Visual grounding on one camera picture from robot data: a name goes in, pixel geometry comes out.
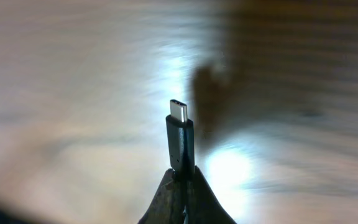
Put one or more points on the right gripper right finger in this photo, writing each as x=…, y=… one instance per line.
x=201, y=204

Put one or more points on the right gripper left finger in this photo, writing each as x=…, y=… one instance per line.
x=167, y=205

